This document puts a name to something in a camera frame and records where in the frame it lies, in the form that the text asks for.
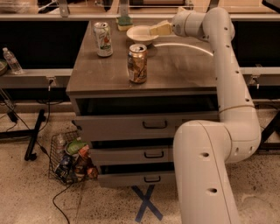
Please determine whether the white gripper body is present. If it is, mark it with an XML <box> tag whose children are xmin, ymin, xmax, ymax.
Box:
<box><xmin>171</xmin><ymin>10</ymin><xmax>205</xmax><ymax>37</ymax></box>

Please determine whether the white paper bowl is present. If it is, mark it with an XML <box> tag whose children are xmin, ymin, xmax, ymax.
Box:
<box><xmin>126</xmin><ymin>25</ymin><xmax>158</xmax><ymax>46</ymax></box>

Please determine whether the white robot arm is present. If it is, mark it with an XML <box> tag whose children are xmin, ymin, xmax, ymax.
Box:
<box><xmin>171</xmin><ymin>7</ymin><xmax>261</xmax><ymax>224</ymax></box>

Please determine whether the green yellow sponge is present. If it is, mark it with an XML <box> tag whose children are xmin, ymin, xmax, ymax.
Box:
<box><xmin>116</xmin><ymin>16</ymin><xmax>133</xmax><ymax>32</ymax></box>

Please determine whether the green bowl at edge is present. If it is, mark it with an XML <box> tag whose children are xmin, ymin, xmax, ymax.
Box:
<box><xmin>0</xmin><ymin>59</ymin><xmax>8</xmax><ymax>76</ymax></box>

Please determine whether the gold brown soda can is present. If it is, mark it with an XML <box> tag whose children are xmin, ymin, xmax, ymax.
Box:
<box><xmin>127</xmin><ymin>44</ymin><xmax>147</xmax><ymax>84</ymax></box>

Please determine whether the white green soda can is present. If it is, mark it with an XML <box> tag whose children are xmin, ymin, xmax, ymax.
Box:
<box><xmin>94</xmin><ymin>22</ymin><xmax>113</xmax><ymax>57</ymax></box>

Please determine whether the top grey drawer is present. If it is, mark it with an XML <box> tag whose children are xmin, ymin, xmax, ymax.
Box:
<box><xmin>74</xmin><ymin>111</ymin><xmax>219</xmax><ymax>142</ymax></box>

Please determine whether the grey drawer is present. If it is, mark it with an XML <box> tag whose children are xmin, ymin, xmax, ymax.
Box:
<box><xmin>74</xmin><ymin>111</ymin><xmax>219</xmax><ymax>142</ymax></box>
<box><xmin>90</xmin><ymin>146</ymin><xmax>173</xmax><ymax>165</ymax></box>
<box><xmin>98</xmin><ymin>171</ymin><xmax>175</xmax><ymax>187</ymax></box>

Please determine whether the middle grey drawer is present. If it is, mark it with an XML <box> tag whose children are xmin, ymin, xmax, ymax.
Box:
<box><xmin>90</xmin><ymin>146</ymin><xmax>173</xmax><ymax>165</ymax></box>

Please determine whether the bottom grey drawer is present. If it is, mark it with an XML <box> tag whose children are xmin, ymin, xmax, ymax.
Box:
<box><xmin>98</xmin><ymin>171</ymin><xmax>175</xmax><ymax>187</ymax></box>

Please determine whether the green chip bag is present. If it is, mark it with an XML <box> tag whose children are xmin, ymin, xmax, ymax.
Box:
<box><xmin>65</xmin><ymin>137</ymin><xmax>87</xmax><ymax>155</ymax></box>

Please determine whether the clear plastic water bottle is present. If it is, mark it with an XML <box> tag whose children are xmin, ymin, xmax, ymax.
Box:
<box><xmin>3</xmin><ymin>47</ymin><xmax>24</xmax><ymax>74</ymax></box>

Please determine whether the blue tape cross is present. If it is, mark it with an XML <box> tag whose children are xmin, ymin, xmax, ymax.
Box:
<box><xmin>131</xmin><ymin>185</ymin><xmax>164</xmax><ymax>223</ymax></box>

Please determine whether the black table leg left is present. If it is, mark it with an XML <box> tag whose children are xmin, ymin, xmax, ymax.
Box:
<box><xmin>24</xmin><ymin>109</ymin><xmax>46</xmax><ymax>161</ymax></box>

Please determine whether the wire basket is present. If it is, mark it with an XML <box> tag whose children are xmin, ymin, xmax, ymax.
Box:
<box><xmin>49</xmin><ymin>131</ymin><xmax>99</xmax><ymax>185</ymax></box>

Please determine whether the black floor cable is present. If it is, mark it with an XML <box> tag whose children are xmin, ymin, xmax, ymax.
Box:
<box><xmin>0</xmin><ymin>84</ymin><xmax>74</xmax><ymax>224</ymax></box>

